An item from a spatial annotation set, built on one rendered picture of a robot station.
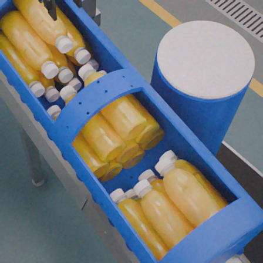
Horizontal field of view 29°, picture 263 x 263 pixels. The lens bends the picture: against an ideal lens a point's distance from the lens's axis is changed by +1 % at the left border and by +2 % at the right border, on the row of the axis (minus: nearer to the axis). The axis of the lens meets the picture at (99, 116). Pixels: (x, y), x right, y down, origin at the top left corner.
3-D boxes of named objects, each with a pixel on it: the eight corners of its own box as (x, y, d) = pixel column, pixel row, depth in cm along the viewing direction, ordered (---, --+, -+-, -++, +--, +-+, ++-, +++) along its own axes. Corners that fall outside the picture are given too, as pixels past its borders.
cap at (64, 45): (71, 40, 135) (75, 44, 134) (61, 50, 136) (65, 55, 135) (64, 35, 131) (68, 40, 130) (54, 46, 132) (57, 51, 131)
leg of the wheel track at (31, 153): (36, 188, 238) (19, 121, 184) (29, 179, 240) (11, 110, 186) (46, 182, 239) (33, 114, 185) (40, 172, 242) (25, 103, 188)
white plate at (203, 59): (238, 111, 139) (238, 113, 140) (266, 37, 152) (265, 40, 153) (142, 76, 144) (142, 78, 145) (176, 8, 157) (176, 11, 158)
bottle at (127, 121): (151, 116, 119) (101, 58, 127) (125, 130, 116) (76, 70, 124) (145, 132, 125) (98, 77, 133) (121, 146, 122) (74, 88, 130)
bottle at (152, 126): (144, 146, 131) (99, 91, 139) (164, 126, 129) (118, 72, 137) (132, 144, 124) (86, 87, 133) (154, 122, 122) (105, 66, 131)
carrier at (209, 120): (187, 221, 215) (208, 165, 228) (238, 115, 140) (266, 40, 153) (124, 194, 221) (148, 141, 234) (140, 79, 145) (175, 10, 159)
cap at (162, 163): (160, 175, 117) (155, 169, 118) (174, 165, 117) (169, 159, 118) (158, 171, 114) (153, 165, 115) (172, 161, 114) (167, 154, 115)
